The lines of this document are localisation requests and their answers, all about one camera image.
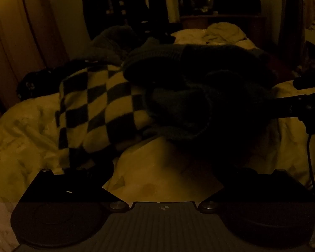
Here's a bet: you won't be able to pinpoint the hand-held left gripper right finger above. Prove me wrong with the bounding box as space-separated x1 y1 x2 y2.
198 166 315 214

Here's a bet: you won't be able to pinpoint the crumpled cream blanket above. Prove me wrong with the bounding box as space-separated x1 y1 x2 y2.
171 22 254 51

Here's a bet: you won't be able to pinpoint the dark knitted sweater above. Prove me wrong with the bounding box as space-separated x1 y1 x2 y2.
123 43 279 149

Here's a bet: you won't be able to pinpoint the black cloth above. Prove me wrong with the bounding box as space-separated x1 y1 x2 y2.
17 60 97 101

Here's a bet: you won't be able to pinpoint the checkered fleece garment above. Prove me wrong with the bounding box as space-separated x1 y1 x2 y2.
55 65 159 169

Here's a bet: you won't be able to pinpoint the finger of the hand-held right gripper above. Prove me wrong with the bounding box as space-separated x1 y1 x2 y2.
274 94 309 119

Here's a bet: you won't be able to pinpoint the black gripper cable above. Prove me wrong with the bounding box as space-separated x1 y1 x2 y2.
306 133 315 191

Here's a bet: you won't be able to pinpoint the grey cloth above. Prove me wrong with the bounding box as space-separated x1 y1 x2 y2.
91 26 138 65

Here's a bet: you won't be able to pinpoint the red cloth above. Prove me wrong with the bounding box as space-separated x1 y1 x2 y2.
266 54 293 78

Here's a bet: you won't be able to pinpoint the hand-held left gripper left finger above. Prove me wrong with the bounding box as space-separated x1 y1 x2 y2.
18 160 129 213

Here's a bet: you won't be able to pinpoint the hanging dark clothes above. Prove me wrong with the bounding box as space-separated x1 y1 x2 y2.
82 0 183 36

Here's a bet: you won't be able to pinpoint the wooden wardrobe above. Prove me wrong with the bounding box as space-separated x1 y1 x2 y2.
0 0 69 111

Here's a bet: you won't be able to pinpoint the cream bed duvet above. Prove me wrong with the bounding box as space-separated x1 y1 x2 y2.
0 80 315 204

